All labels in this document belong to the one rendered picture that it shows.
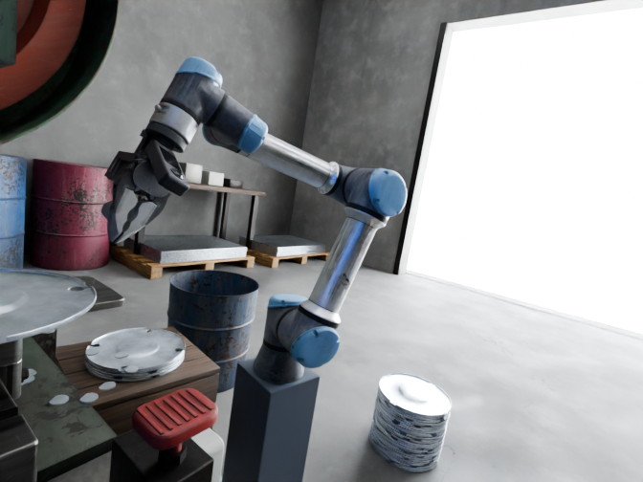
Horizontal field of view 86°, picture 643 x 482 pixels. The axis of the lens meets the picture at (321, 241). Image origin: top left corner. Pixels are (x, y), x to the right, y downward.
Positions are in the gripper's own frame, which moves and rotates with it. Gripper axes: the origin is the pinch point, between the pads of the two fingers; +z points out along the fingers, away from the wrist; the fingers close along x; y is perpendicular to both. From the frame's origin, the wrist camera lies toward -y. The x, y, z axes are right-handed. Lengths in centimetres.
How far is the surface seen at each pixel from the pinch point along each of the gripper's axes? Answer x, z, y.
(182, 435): 5.6, 14.6, -34.9
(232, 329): -94, 17, 48
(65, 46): 10.9, -32.2, 33.6
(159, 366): -49, 31, 31
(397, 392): -120, 14, -23
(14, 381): 4.9, 23.0, -3.7
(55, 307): 6.0, 12.1, -5.6
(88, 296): 1.5, 10.0, -3.6
